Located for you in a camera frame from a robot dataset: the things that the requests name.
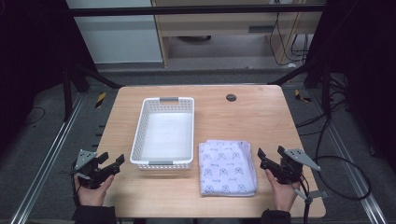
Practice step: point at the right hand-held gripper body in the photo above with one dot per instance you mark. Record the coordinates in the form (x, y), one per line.
(292, 169)

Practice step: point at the lilac patterned towel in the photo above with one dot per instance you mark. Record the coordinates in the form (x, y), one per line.
(227, 169)

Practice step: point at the light wooden desk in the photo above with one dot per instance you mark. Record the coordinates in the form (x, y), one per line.
(218, 26)

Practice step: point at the person's left hand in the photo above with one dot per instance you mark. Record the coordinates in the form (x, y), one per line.
(93, 192)

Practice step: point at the black horizontal frame bar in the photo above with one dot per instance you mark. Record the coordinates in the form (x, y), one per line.
(186, 11)

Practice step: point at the yellow black tape strip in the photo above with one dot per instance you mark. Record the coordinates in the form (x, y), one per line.
(100, 99)
(301, 96)

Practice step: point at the dark curtain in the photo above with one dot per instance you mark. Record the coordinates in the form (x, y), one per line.
(34, 62)
(364, 62)

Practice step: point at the white plastic basket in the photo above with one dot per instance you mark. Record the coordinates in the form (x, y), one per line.
(165, 137)

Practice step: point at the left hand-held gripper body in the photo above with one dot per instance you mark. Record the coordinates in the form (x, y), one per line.
(88, 171)

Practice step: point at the black metal stand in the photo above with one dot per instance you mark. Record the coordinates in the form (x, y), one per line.
(326, 93)
(67, 93)

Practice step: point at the aluminium floor rail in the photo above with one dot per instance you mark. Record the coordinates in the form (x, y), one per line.
(348, 161)
(46, 161)

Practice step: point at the person's right hand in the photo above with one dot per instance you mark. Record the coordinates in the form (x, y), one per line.
(282, 194)

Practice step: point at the white cabinet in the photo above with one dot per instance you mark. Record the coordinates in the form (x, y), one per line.
(120, 37)

